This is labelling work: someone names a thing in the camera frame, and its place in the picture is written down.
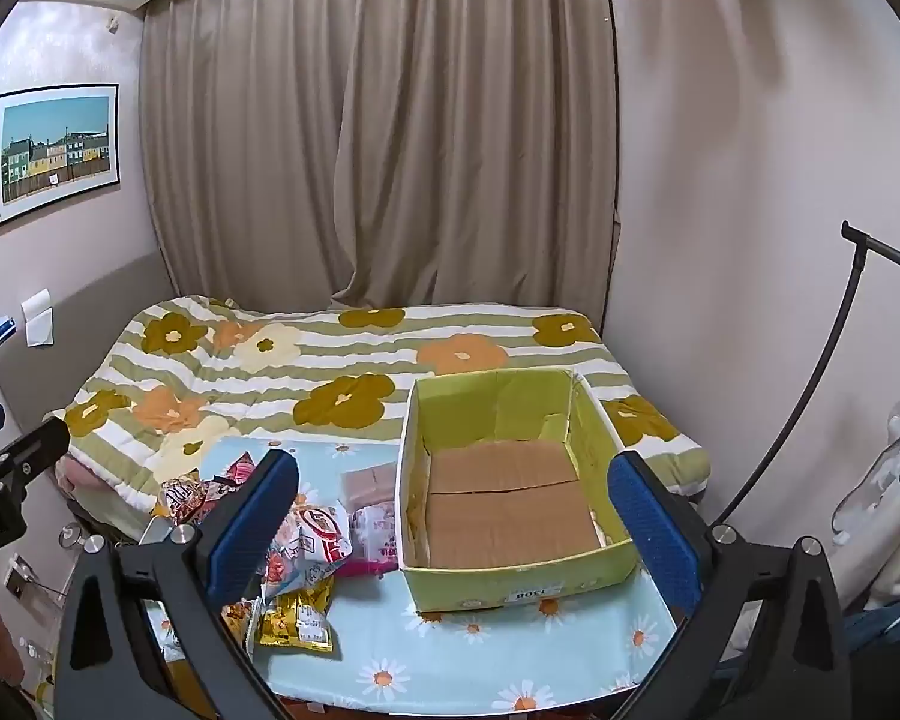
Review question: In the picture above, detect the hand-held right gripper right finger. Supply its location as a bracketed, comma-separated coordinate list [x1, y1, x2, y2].
[606, 451, 853, 720]

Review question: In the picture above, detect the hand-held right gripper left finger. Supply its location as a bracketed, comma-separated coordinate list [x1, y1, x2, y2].
[54, 448, 301, 720]

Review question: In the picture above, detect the cream and blue snack packet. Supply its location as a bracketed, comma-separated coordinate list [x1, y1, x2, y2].
[264, 501, 353, 605]

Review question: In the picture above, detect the pink red striped snack packet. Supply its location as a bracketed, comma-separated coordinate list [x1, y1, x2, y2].
[214, 451, 260, 493]

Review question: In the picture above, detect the red white crinkled snack packet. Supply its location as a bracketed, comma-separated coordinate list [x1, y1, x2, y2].
[157, 472, 230, 527]

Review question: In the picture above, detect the gold snack packet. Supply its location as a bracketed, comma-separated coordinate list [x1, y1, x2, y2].
[259, 589, 335, 653]

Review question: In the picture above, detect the green cardboard box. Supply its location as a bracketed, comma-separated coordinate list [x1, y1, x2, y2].
[396, 367, 641, 613]

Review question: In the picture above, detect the pink bedding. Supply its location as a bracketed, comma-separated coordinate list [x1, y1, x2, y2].
[54, 457, 115, 500]

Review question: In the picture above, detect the white orange snack packet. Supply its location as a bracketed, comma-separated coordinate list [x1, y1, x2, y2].
[221, 598, 265, 658]

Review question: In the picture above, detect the magenta snack packet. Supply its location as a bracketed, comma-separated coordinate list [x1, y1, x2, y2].
[334, 555, 403, 580]

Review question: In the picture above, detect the pink white snack packet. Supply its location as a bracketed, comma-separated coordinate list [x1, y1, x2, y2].
[349, 506, 401, 563]

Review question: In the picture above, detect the grey padded headboard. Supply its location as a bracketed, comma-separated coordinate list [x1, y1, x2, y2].
[0, 247, 170, 425]

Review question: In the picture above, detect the brown snack packet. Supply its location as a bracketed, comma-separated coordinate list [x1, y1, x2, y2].
[341, 463, 401, 511]

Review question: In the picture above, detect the floral striped blanket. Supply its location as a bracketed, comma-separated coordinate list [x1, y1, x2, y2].
[49, 298, 713, 541]

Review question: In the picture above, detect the light blue daisy tablecloth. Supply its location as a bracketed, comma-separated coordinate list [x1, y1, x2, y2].
[142, 439, 683, 713]

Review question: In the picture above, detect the blue cloth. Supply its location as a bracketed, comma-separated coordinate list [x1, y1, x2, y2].
[844, 598, 900, 655]

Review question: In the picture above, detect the framed picture of houses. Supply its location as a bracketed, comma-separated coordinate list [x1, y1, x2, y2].
[0, 82, 121, 230]

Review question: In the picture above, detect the black metal clothes rack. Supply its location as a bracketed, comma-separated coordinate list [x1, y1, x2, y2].
[709, 221, 900, 527]

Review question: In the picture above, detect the beige pleated curtain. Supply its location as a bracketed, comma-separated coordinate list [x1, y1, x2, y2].
[139, 0, 620, 313]

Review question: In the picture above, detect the white paper on wall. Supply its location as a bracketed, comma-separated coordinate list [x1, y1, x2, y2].
[21, 289, 54, 349]

